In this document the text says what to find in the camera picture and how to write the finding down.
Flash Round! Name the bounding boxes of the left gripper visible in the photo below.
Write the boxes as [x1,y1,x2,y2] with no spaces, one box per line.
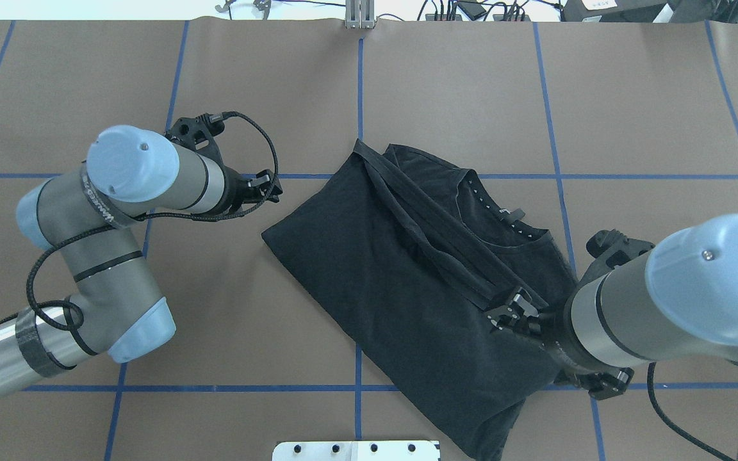
[164,114,283,215]

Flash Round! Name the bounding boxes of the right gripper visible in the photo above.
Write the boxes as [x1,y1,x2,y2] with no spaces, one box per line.
[484,229,654,401]

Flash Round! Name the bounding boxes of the black graphic t-shirt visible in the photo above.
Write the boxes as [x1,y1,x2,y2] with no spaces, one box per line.
[263,141,576,460]

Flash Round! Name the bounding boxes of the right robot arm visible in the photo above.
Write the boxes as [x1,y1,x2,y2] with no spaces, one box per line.
[483,214,738,460]

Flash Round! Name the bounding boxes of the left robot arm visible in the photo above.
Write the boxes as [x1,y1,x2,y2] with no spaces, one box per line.
[0,111,282,399]

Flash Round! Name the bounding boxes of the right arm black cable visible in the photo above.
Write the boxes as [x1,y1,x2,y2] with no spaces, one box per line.
[647,362,738,461]

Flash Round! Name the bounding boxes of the aluminium frame post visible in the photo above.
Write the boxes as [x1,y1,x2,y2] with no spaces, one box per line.
[345,0,377,29]

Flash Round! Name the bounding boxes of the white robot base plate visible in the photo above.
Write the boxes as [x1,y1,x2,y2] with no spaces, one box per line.
[272,440,442,460]

